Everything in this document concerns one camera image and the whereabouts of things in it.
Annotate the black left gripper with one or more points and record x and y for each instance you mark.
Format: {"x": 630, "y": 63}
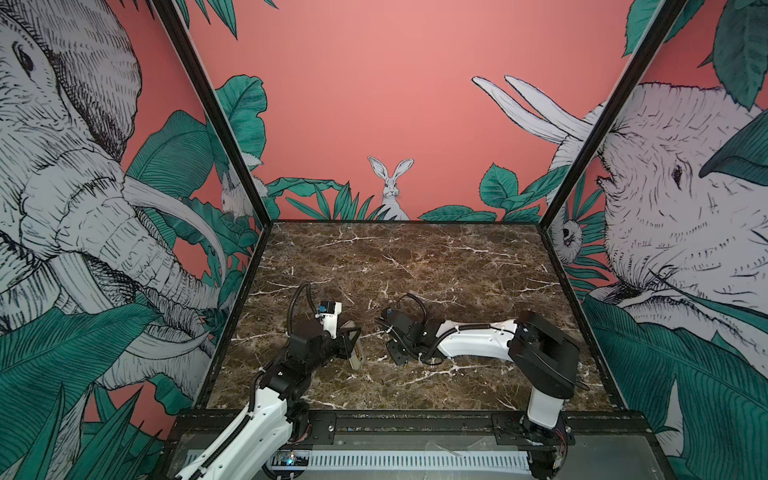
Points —
{"x": 345, "y": 347}

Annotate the green circuit board with leds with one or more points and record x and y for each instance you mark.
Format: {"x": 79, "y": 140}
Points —
{"x": 291, "y": 460}

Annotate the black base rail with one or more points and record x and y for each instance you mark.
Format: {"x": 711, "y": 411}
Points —
{"x": 507, "y": 427}

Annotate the black corner frame post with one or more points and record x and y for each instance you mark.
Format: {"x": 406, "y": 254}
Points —
{"x": 177, "y": 32}
{"x": 657, "y": 30}

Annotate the black right corner frame post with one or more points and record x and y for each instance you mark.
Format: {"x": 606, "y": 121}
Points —
{"x": 657, "y": 30}

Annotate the grey remote control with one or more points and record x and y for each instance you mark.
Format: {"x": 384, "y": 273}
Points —
{"x": 356, "y": 357}

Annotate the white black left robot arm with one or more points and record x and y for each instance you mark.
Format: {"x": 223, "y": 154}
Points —
{"x": 275, "y": 414}

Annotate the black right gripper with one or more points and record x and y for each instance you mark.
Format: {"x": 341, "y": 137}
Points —
{"x": 391, "y": 346}

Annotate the black left corner frame post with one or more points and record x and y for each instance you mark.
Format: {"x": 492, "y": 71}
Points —
{"x": 177, "y": 32}

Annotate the white slotted cable duct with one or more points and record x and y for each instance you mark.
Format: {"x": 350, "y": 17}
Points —
{"x": 514, "y": 462}

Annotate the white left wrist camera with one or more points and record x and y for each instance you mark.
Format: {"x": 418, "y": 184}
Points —
{"x": 327, "y": 315}

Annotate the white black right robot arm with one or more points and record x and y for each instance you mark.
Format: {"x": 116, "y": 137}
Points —
{"x": 546, "y": 356}

